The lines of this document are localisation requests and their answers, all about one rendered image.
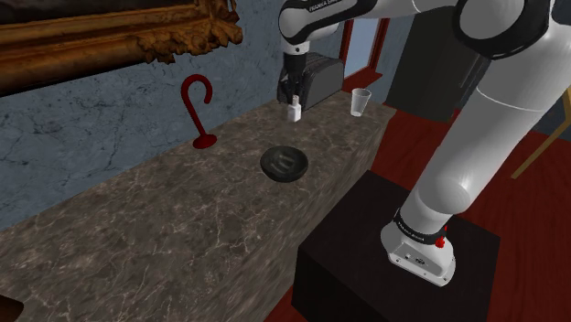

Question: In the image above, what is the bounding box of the black robot stand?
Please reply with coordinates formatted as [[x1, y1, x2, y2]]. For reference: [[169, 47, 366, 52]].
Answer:
[[291, 169, 501, 322]]

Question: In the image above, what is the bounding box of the small white bottle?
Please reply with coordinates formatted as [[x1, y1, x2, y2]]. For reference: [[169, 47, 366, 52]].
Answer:
[[286, 94, 302, 123]]

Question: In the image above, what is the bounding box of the clear plastic cup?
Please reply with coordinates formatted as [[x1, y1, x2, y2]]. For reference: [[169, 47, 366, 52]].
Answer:
[[350, 87, 372, 118]]

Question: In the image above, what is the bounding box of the gilded frame wall picture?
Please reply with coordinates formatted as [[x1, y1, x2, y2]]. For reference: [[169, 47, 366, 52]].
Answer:
[[0, 0, 244, 98]]

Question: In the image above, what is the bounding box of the dark cabinet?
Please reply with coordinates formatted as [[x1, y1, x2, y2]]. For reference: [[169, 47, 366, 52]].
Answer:
[[384, 10, 492, 123]]

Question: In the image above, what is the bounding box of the yellow wooden chair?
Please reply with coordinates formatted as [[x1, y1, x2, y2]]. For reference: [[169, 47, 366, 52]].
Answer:
[[510, 87, 571, 180]]

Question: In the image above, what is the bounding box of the red framed window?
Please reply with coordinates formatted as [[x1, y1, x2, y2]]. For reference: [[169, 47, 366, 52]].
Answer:
[[338, 17, 391, 93]]

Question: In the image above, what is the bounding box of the red hook stand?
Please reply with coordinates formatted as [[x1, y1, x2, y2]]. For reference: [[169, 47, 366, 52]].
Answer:
[[180, 74, 219, 150]]

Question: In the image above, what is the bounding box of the dark grey toaster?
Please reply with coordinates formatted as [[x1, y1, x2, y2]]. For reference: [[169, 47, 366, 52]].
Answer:
[[276, 51, 346, 112]]

